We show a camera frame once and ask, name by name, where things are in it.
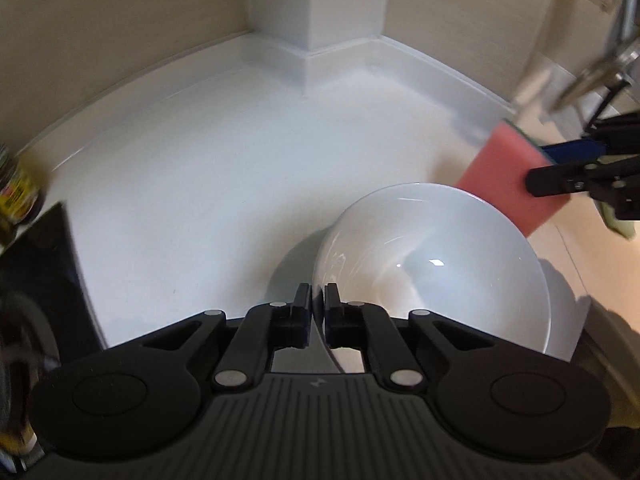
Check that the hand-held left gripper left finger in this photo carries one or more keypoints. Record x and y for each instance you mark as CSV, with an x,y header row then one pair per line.
x,y
302,312

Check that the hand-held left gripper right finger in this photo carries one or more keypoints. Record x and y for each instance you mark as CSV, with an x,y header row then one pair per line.
x,y
332,312

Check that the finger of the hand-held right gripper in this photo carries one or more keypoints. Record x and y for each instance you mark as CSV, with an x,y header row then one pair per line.
x,y
575,150
555,181

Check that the green cloth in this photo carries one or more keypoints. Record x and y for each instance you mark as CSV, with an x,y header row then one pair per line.
x,y
625,228

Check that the pink and green sponge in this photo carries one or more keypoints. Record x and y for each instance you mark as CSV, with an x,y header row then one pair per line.
x,y
500,180

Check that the black lid jar yellow label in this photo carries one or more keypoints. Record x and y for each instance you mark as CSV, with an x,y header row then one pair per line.
x,y
17,195

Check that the white ceramic bowl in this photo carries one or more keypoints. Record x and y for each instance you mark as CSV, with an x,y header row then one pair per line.
x,y
430,270

